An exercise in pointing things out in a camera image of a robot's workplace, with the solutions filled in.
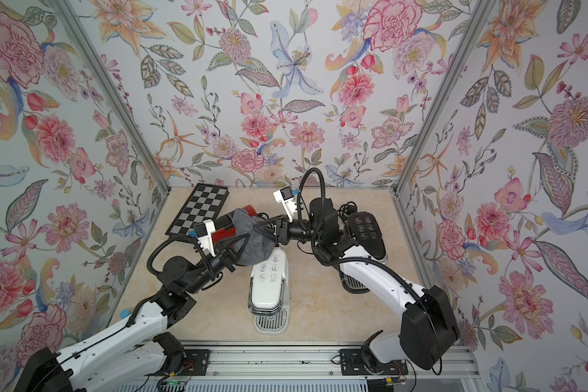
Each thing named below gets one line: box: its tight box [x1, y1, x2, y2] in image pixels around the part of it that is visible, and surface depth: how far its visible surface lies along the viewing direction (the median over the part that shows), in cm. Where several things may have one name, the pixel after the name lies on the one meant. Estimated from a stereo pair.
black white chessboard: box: [164, 182, 230, 237], surface depth 112 cm
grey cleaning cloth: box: [231, 208, 277, 266], surface depth 68 cm
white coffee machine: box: [247, 246, 291, 335], surface depth 68 cm
